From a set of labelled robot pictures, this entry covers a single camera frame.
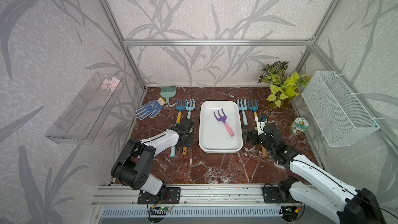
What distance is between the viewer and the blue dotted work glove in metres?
1.07

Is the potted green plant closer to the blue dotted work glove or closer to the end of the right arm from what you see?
the end of the right arm

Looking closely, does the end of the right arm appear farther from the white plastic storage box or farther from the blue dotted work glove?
the blue dotted work glove

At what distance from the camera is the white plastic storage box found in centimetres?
88

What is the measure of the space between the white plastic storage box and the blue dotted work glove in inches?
12.7
